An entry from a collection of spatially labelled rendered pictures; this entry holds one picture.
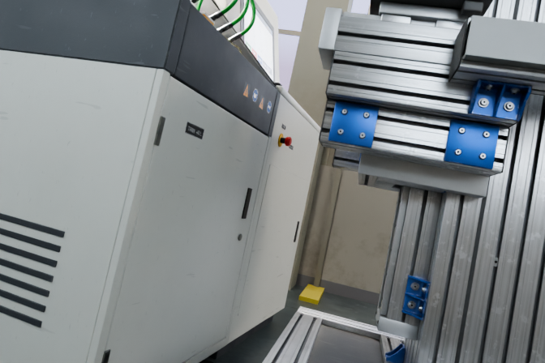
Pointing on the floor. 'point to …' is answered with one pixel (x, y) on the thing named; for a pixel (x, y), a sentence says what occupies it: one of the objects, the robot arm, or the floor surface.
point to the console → (273, 261)
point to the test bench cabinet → (72, 200)
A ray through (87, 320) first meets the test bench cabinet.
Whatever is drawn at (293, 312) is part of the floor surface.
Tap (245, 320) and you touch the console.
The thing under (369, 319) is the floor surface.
